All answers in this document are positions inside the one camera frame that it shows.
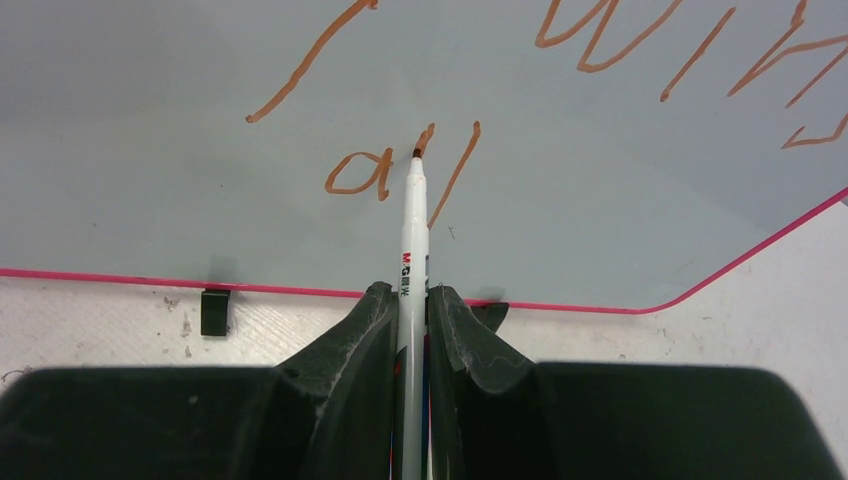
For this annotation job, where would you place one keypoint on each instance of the red and white marker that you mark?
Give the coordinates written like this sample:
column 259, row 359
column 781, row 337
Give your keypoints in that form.
column 409, row 448

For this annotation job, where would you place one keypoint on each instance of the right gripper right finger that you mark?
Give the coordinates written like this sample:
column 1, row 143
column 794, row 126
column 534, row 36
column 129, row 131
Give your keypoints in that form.
column 495, row 414

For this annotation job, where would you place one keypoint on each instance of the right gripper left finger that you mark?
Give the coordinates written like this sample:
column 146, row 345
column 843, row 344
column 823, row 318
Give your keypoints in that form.
column 327, row 412

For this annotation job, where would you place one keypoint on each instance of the pink framed whiteboard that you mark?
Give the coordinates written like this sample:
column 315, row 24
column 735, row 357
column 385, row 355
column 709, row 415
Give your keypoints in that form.
column 601, row 154

